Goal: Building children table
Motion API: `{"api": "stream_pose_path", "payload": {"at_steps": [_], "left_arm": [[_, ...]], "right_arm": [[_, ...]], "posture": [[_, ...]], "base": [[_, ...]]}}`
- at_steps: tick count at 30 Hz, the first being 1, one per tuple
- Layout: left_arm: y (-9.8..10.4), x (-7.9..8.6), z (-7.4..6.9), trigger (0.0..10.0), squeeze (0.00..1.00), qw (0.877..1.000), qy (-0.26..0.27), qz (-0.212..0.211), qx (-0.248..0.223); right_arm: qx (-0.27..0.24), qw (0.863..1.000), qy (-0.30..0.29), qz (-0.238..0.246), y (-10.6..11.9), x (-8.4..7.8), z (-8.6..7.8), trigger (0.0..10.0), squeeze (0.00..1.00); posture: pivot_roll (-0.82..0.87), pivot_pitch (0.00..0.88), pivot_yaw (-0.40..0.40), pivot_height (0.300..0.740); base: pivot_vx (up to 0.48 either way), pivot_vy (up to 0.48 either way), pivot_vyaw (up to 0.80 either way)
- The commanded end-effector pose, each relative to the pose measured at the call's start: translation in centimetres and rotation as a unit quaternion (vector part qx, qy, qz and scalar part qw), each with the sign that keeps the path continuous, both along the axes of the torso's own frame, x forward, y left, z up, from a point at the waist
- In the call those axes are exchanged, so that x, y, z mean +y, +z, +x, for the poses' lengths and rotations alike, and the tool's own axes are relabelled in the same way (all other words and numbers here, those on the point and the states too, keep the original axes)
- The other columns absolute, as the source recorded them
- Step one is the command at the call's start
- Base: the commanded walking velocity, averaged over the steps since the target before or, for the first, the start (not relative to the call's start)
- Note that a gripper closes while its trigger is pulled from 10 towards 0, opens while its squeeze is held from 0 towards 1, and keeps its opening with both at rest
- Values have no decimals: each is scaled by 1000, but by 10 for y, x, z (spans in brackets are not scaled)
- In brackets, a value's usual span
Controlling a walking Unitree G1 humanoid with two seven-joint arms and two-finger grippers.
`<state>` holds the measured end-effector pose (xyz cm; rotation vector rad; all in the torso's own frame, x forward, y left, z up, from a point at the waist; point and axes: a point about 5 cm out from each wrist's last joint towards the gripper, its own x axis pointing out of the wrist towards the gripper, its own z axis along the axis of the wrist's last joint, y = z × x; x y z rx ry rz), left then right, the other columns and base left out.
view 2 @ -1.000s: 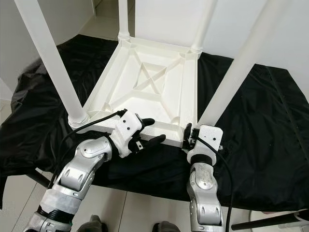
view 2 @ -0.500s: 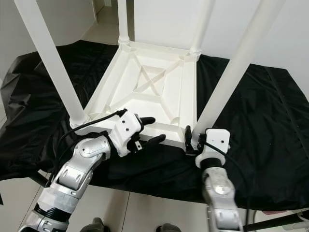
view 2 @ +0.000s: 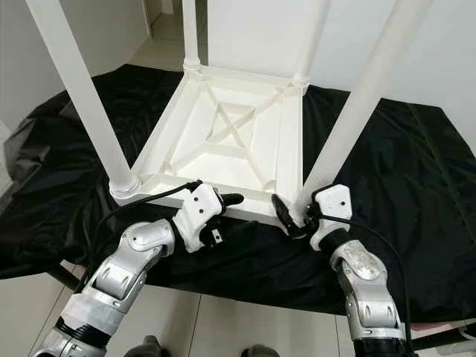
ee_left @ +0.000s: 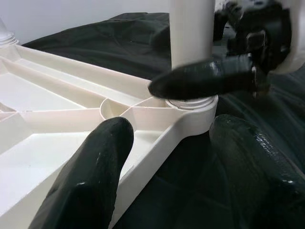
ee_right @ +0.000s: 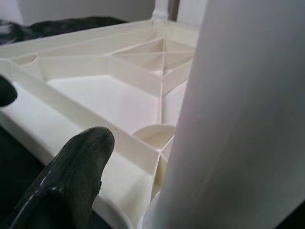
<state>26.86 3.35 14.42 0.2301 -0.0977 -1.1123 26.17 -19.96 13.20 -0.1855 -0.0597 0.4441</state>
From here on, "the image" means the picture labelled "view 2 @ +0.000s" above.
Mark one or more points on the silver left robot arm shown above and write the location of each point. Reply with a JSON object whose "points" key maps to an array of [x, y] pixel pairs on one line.
{"points": [[126, 268]]}

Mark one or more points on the white plastic children table top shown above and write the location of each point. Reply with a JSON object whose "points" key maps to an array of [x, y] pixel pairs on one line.
{"points": [[223, 160]]}

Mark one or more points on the grey left robot foot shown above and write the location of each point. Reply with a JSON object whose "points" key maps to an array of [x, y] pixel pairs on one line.
{"points": [[150, 348]]}

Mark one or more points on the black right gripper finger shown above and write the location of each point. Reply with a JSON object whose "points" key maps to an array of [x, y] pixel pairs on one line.
{"points": [[282, 213]]}

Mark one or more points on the pink seat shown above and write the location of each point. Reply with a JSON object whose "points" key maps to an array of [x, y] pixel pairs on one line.
{"points": [[446, 326]]}

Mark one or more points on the grey right robot foot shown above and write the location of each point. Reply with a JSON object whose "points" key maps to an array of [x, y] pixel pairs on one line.
{"points": [[260, 352]]}

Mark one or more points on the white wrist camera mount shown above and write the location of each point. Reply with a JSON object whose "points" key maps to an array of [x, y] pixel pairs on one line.
{"points": [[333, 201], [199, 208]]}

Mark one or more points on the black metal table leg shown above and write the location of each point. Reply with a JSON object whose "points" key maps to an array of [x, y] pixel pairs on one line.
{"points": [[61, 275], [446, 341]]}

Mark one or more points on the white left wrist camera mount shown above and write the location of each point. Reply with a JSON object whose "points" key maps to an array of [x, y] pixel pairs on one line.
{"points": [[199, 208]]}

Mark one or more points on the white plastic table leg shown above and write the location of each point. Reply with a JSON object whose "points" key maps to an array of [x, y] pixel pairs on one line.
{"points": [[312, 37], [191, 30], [364, 104], [89, 89]]}

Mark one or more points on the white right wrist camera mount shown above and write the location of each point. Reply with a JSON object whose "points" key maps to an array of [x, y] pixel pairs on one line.
{"points": [[333, 201]]}

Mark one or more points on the grey robot foot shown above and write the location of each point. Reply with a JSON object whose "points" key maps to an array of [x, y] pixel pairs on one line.
{"points": [[150, 348], [260, 352]]}

